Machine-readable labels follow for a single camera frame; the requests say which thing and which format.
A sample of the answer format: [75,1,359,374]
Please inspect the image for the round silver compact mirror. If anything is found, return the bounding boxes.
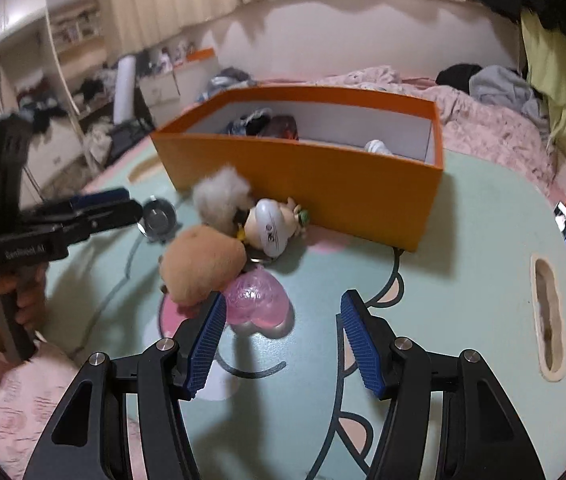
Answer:
[138,197,178,243]

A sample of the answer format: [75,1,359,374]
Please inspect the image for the tan plush bear toy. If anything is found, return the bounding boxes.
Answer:
[159,224,247,307]

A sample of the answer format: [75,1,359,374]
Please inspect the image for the white fluffy pouch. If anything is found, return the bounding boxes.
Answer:
[192,165,255,236]

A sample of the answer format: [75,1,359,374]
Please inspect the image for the big-head doll keychain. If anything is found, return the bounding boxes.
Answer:
[233,197,310,260]

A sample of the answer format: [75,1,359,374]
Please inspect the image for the black satin frilly cloth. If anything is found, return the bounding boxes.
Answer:
[221,108,272,136]

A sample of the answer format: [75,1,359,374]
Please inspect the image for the dark purple brocade pouch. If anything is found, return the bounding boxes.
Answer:
[259,115,299,141]

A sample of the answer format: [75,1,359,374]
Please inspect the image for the orange cardboard box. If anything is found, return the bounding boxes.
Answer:
[152,84,443,252]

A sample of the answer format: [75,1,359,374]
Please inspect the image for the person left hand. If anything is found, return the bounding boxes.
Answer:
[0,263,50,351]

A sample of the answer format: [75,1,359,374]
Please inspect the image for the white rolled mat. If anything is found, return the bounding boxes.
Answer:
[112,55,136,125]

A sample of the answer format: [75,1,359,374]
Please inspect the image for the white drawer cabinet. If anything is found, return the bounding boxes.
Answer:
[138,56,221,129]

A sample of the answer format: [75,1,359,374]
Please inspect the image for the mint cartoon lap table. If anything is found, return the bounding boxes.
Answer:
[40,148,566,480]

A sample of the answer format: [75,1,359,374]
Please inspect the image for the striped folded clothes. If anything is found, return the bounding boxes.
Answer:
[196,67,257,103]

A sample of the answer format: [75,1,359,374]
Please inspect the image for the grey clothes pile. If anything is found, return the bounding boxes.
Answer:
[468,65,550,136]

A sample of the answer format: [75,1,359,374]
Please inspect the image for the black clothing on bed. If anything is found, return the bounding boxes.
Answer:
[436,63,482,93]

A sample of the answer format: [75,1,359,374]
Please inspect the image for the yellow-green hanging garment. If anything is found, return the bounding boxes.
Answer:
[520,9,566,154]

